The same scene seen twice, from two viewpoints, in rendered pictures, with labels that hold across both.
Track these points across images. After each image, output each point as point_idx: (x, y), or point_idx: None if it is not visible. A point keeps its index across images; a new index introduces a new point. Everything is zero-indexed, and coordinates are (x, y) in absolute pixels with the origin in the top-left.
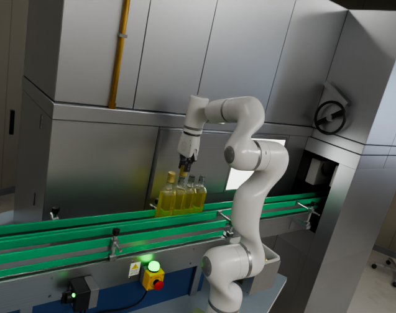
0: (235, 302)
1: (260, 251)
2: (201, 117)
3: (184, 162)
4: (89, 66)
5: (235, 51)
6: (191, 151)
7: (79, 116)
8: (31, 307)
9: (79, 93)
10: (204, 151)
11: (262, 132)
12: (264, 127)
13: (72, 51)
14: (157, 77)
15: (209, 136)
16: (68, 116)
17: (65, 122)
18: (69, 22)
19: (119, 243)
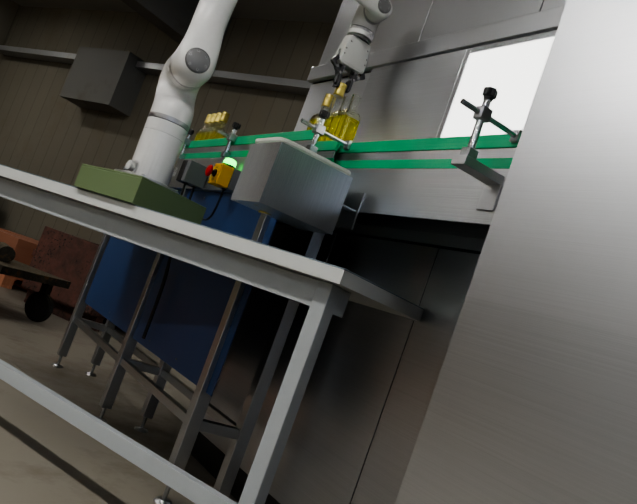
0: (154, 99)
1: (185, 34)
2: (357, 10)
3: (349, 83)
4: (344, 31)
5: None
6: (336, 52)
7: (320, 73)
8: (184, 190)
9: (331, 56)
10: (411, 86)
11: (523, 32)
12: (530, 19)
13: (338, 24)
14: (390, 16)
15: (422, 63)
16: (314, 75)
17: (316, 84)
18: (344, 3)
19: (236, 143)
